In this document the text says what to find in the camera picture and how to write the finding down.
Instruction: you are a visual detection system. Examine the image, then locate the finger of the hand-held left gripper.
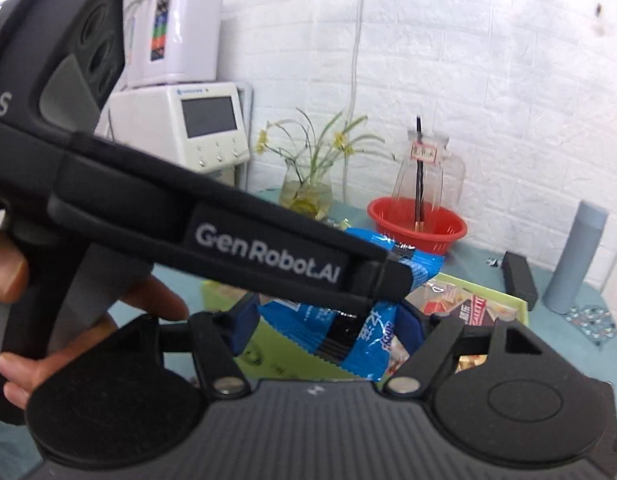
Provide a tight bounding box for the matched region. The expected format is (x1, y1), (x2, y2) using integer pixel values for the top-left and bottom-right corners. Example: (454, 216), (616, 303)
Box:
(349, 255), (415, 312)

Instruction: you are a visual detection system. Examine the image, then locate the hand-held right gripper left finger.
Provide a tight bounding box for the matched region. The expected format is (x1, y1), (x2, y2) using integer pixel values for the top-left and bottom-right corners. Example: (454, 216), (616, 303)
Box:
(116, 292), (262, 402)

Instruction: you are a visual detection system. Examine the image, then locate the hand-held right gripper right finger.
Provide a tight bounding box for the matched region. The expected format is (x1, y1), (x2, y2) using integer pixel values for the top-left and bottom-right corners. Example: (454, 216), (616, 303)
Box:
(381, 300), (557, 401)

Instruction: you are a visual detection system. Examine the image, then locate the green cardboard box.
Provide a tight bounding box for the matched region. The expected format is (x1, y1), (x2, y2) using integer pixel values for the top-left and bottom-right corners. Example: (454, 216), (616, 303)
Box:
(200, 272), (533, 382)

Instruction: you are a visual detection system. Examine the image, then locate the blue snack packet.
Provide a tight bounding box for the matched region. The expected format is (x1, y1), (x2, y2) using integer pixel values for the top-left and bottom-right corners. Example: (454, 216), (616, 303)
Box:
(257, 226), (448, 379)

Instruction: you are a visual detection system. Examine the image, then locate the person's left hand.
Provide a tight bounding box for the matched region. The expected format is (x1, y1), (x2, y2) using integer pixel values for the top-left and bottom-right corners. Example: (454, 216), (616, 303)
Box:
(0, 225), (190, 411)

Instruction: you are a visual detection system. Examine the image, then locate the red brown snack packet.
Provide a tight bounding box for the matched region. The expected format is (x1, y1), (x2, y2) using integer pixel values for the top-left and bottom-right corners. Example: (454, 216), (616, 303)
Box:
(420, 280), (520, 328)

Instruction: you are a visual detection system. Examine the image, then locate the red plastic basket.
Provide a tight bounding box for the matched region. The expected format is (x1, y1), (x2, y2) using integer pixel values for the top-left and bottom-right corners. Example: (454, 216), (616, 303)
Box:
(367, 196), (469, 257)

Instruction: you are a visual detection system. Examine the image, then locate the white device with screen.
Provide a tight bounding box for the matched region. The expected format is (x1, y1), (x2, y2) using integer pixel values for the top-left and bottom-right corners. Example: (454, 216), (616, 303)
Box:
(108, 82), (252, 177)

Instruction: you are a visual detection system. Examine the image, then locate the black straw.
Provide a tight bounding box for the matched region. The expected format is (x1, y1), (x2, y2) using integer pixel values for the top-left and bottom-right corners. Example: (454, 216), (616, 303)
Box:
(414, 115), (430, 234)

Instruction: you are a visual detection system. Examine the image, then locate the small black box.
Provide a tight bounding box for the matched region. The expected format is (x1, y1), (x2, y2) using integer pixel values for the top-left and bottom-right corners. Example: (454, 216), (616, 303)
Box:
(501, 251), (540, 310)

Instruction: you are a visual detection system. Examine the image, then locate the glass vase with yellow flowers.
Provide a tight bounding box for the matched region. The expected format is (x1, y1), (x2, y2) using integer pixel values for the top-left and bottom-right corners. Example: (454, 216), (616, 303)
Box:
(255, 106), (398, 222)

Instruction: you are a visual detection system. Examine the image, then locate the grey cylindrical bottle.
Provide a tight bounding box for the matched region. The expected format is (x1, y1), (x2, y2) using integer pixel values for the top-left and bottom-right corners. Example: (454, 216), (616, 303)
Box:
(543, 199), (610, 317)

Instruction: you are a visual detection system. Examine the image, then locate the white water purifier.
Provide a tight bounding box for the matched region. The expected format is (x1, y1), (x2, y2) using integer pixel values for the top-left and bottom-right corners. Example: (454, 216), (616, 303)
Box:
(125, 0), (224, 87)

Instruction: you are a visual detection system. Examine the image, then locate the white wall cable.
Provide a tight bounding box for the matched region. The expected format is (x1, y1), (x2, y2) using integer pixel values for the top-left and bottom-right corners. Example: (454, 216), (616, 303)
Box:
(340, 0), (370, 202)

